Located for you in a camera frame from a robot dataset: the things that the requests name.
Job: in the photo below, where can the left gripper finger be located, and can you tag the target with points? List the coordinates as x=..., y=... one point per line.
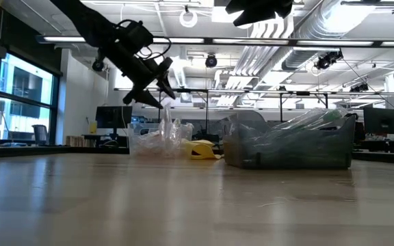
x=145, y=99
x=167, y=87

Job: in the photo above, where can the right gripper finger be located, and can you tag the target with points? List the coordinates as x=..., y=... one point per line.
x=238, y=6
x=251, y=18

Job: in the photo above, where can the green white toothbrush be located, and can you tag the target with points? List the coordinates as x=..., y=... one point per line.
x=334, y=114

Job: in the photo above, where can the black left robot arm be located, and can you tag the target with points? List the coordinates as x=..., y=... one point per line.
x=84, y=20

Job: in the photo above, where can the black computer monitor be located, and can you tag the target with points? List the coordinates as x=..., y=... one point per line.
x=381, y=120
x=114, y=117

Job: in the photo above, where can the clear plastic bin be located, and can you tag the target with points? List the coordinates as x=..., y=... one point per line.
x=139, y=143

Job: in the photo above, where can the long ceiling light bar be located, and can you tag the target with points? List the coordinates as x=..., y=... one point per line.
x=320, y=42

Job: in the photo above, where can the yellow container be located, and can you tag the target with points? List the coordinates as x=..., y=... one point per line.
x=92, y=127

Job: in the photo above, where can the yellow cloth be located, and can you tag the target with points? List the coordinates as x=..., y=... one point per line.
x=202, y=150

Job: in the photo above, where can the black ceiling device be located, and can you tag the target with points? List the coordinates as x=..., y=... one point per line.
x=328, y=59
x=359, y=87

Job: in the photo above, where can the tall dark tinted bin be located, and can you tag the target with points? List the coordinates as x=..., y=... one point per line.
x=246, y=118

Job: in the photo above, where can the dark long desk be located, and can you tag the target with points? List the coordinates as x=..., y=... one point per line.
x=63, y=149

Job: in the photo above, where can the dark office chair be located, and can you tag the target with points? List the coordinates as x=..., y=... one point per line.
x=40, y=134

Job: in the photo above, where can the dark framed window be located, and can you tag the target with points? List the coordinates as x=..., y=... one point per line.
x=26, y=85

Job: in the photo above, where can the flat dark tinted bin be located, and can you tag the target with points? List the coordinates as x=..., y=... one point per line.
x=296, y=150

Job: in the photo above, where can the black workbench rack frame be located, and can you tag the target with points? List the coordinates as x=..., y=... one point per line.
x=190, y=90

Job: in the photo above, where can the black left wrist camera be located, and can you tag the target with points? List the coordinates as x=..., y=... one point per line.
x=135, y=34

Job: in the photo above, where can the black ceiling camera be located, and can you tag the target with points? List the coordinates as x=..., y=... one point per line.
x=98, y=65
x=211, y=61

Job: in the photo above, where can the silver ventilation duct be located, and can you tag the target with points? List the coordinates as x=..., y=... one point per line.
x=323, y=32

